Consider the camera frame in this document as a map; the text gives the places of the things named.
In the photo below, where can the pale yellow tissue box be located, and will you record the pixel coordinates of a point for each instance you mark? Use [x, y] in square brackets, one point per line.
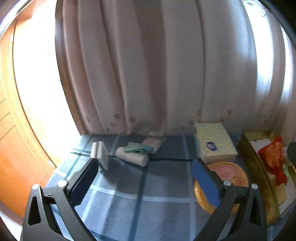
[215, 143]

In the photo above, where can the orange wooden wardrobe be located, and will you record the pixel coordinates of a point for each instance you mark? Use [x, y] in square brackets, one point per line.
[13, 150]

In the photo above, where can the pale floral curtain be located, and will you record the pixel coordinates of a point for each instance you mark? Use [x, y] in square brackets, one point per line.
[161, 58]

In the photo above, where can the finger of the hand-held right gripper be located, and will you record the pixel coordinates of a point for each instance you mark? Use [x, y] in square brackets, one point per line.
[291, 154]

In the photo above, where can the white towel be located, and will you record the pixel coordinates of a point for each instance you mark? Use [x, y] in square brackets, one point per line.
[131, 157]

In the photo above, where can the round gold tin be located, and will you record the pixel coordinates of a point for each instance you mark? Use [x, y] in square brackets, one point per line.
[231, 173]

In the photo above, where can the clear plastic bag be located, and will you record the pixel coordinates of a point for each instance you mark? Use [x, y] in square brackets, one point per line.
[153, 142]

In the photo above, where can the blue plaid tablecloth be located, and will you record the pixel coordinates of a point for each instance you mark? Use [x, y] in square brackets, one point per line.
[138, 220]

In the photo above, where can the gold rectangular box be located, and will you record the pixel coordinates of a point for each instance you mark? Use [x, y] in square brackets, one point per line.
[252, 166]

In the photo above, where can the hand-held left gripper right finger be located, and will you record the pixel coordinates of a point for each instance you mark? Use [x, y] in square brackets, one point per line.
[205, 180]

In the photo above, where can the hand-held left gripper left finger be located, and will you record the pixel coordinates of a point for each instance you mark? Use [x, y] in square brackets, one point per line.
[81, 183]

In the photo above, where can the red embroidered pouch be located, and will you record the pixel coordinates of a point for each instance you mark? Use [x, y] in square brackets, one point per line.
[272, 153]

